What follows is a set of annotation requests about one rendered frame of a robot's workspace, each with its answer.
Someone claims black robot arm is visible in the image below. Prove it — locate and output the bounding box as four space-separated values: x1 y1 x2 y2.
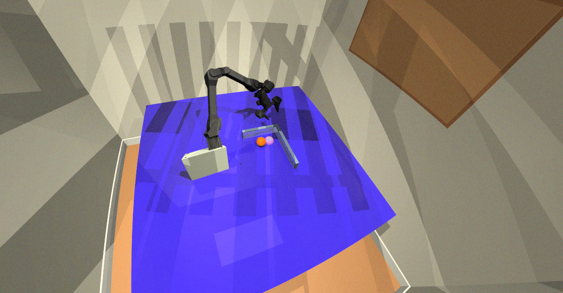
204 66 274 150

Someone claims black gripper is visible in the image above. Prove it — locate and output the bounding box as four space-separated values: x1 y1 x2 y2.
255 96 282 120

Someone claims brown ball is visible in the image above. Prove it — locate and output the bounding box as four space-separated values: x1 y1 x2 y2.
256 137 266 147

